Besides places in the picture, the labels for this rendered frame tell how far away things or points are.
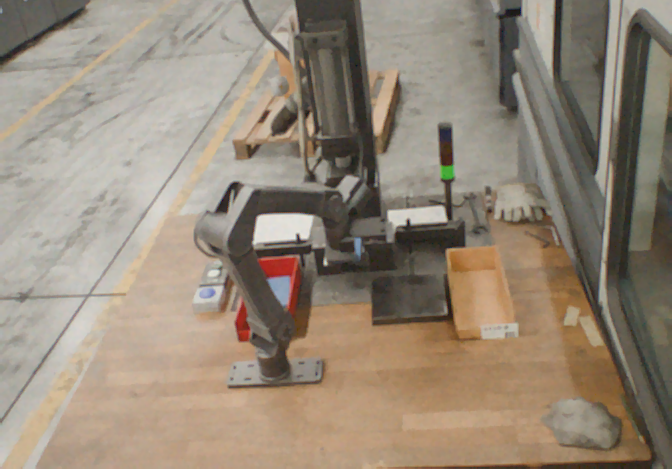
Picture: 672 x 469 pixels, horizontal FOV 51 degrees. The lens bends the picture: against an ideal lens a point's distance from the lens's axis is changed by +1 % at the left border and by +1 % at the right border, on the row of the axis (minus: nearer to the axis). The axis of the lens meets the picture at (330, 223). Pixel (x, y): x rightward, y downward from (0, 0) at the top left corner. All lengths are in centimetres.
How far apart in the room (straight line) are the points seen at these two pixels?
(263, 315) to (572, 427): 60
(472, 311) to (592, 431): 40
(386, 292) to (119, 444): 66
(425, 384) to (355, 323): 25
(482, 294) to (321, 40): 68
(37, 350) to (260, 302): 219
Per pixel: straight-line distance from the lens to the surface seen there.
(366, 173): 168
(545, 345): 153
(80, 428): 156
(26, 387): 328
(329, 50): 152
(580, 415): 136
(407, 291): 164
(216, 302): 171
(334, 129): 158
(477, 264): 172
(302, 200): 135
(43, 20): 937
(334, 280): 174
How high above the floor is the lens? 190
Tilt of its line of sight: 30 degrees down
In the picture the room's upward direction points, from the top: 9 degrees counter-clockwise
